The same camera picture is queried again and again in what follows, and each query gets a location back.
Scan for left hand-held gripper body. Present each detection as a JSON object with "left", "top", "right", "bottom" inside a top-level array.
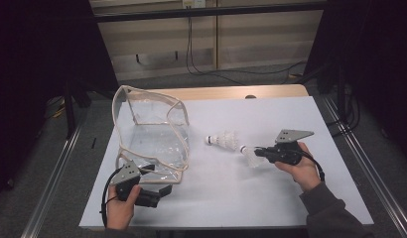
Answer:
[{"left": 108, "top": 160, "right": 162, "bottom": 209}]

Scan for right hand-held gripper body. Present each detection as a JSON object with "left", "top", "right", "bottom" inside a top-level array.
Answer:
[{"left": 266, "top": 128, "right": 316, "bottom": 167}]

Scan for white shuttlecock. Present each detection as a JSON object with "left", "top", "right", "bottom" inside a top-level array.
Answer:
[
  {"left": 204, "top": 130, "right": 240, "bottom": 152},
  {"left": 239, "top": 144, "right": 266, "bottom": 169}
]

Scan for clear plastic bag beige trim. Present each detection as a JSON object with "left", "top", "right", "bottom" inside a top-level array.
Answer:
[{"left": 111, "top": 84, "right": 191, "bottom": 185}]

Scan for person's right hand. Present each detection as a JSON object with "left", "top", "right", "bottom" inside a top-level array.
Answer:
[{"left": 274, "top": 141, "right": 323, "bottom": 193}]

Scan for person's left hand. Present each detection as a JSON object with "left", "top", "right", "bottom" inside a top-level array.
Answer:
[{"left": 105, "top": 183, "right": 142, "bottom": 231}]

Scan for pale blue table mat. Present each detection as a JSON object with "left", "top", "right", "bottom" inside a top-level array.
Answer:
[{"left": 78, "top": 95, "right": 374, "bottom": 230}]

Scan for black metal stand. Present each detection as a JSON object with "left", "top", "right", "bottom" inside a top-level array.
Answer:
[
  {"left": 319, "top": 59, "right": 349, "bottom": 123},
  {"left": 64, "top": 78, "right": 91, "bottom": 138}
]

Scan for beige cabinet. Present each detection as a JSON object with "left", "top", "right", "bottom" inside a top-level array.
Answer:
[{"left": 90, "top": 0, "right": 325, "bottom": 82}]

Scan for black curtain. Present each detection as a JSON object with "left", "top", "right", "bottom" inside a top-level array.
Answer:
[
  {"left": 0, "top": 0, "right": 120, "bottom": 202},
  {"left": 304, "top": 0, "right": 407, "bottom": 167}
]

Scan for right hand-held gripper cable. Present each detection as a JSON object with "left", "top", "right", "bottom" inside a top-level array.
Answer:
[{"left": 299, "top": 148, "right": 326, "bottom": 182}]

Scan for hand-held gripper cable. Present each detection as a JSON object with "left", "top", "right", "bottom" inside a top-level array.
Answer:
[
  {"left": 99, "top": 167, "right": 124, "bottom": 229},
  {"left": 299, "top": 148, "right": 326, "bottom": 182}
]

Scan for left hand-held gripper cable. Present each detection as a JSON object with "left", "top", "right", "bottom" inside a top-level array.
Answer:
[{"left": 99, "top": 167, "right": 124, "bottom": 229}]

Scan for black floor cables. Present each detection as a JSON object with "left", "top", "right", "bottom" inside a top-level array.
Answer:
[{"left": 327, "top": 92, "right": 361, "bottom": 137}]

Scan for metal floor rail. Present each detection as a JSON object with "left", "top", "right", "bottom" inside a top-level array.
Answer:
[
  {"left": 322, "top": 95, "right": 407, "bottom": 238},
  {"left": 21, "top": 108, "right": 88, "bottom": 238}
]

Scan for black power cable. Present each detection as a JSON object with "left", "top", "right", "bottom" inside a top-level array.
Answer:
[{"left": 186, "top": 8, "right": 308, "bottom": 86}]

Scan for white wall socket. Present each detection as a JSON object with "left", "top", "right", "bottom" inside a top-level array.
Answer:
[{"left": 182, "top": 0, "right": 206, "bottom": 9}]

